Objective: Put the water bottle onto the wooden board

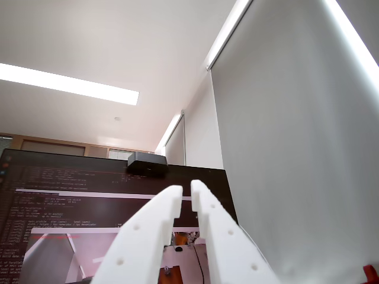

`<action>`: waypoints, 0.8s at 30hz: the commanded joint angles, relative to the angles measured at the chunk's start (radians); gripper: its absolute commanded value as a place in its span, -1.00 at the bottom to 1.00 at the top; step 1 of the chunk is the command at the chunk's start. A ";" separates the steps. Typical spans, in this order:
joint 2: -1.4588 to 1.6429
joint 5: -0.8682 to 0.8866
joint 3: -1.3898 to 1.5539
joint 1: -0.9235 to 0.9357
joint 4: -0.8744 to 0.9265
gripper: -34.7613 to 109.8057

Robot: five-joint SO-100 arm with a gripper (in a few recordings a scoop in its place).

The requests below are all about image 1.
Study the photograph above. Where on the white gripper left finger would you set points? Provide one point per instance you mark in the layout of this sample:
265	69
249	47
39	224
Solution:
139	236

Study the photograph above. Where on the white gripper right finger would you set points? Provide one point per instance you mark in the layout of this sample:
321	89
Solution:
225	242

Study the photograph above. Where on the black computer monitor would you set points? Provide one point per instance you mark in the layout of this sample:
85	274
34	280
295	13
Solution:
74	207

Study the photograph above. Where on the black webcam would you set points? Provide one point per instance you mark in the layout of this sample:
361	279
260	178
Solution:
148	164

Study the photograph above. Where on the small white roller blind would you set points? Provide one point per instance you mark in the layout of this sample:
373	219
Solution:
174	148

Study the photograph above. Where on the large white roller blind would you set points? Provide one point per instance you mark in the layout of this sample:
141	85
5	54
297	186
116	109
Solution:
296	148

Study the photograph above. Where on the red plastic part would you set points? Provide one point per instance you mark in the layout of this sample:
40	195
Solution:
371	273

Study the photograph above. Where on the rectangular ceiling light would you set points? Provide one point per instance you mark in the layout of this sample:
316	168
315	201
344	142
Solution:
74	85

